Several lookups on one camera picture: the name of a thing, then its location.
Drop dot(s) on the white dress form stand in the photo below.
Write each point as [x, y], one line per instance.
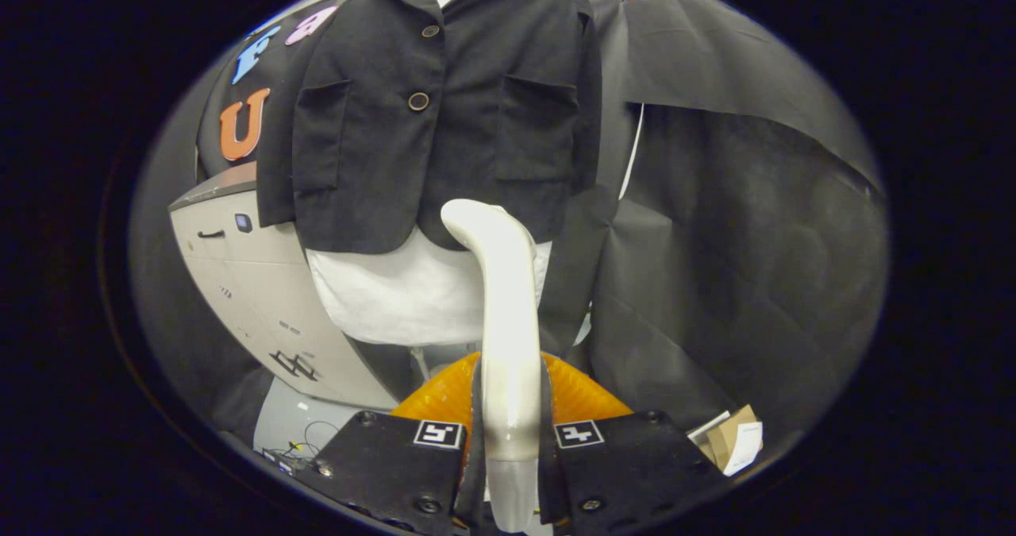
[418, 361]

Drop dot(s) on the small cardboard box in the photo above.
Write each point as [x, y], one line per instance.
[730, 437]

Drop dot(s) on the white garment steamer nozzle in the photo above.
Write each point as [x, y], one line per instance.
[508, 321]

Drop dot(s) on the white cabinet with grey top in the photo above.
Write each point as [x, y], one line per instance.
[254, 282]

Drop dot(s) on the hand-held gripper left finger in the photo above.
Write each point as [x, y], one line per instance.
[474, 480]

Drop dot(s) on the black blazer jacket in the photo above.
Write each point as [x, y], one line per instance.
[373, 163]

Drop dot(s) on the black backdrop cloth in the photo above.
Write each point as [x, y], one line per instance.
[714, 282]

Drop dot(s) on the white dress form torso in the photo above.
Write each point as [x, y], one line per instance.
[397, 298]

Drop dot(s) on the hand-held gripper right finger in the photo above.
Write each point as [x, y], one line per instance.
[549, 480]

